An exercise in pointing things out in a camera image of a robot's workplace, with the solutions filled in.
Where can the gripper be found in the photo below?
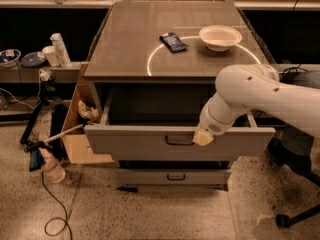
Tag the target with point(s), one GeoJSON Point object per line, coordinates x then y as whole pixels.
{"type": "Point", "coordinates": [210, 123]}

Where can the grey top drawer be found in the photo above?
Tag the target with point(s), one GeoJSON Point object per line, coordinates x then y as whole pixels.
{"type": "Point", "coordinates": [142, 129]}

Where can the grey drawer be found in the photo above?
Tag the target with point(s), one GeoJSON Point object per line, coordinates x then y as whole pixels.
{"type": "Point", "coordinates": [142, 129]}
{"type": "Point", "coordinates": [135, 177]}

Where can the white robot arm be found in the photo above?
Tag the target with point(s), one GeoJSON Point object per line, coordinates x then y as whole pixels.
{"type": "Point", "coordinates": [242, 88]}

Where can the grey bottom drawer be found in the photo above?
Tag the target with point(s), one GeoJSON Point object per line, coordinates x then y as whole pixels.
{"type": "Point", "coordinates": [135, 177]}

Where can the grey drawer cabinet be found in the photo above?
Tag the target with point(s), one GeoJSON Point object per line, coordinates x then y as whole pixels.
{"type": "Point", "coordinates": [130, 59]}

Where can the dark blue snack packet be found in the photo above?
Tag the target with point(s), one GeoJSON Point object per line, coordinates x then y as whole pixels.
{"type": "Point", "coordinates": [173, 42]}

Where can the white bowl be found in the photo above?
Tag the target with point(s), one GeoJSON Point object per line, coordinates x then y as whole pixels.
{"type": "Point", "coordinates": [220, 38]}

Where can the crumpled paper in box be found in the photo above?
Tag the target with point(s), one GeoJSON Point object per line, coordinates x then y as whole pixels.
{"type": "Point", "coordinates": [87, 112]}

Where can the person leg in jeans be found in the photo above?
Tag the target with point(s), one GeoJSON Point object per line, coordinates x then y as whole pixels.
{"type": "Point", "coordinates": [309, 79]}

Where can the cardboard box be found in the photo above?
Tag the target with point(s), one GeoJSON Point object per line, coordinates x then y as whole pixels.
{"type": "Point", "coordinates": [76, 142]}

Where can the white power adapter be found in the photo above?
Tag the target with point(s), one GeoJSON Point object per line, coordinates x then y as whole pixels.
{"type": "Point", "coordinates": [45, 75]}

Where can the white cylindrical bottle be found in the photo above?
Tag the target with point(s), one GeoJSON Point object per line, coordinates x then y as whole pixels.
{"type": "Point", "coordinates": [61, 51]}

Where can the black tripod leg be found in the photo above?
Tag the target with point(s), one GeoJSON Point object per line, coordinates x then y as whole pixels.
{"type": "Point", "coordinates": [34, 115]}

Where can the white paper cup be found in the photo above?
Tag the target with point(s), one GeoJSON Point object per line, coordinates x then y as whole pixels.
{"type": "Point", "coordinates": [51, 56]}

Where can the blue plate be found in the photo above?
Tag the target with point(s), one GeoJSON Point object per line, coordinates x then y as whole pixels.
{"type": "Point", "coordinates": [34, 59]}

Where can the blue patterned bowl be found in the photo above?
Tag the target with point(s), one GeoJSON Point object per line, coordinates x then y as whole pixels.
{"type": "Point", "coordinates": [9, 58]}

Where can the grabber tool with blue handle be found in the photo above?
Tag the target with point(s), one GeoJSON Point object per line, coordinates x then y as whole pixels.
{"type": "Point", "coordinates": [36, 159]}

